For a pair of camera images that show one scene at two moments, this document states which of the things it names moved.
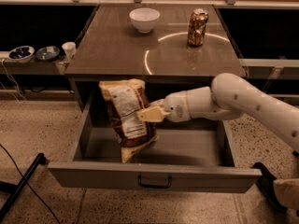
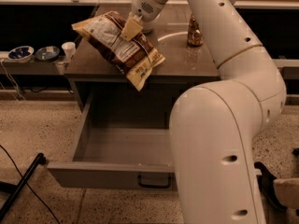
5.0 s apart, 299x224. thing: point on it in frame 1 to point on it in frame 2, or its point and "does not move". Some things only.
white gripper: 176,108 to 142,4
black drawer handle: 154,186 does not move
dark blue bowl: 48,53 does not move
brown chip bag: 124,99 to 135,57
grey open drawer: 194,155 does not move
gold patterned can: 196,31 does not move
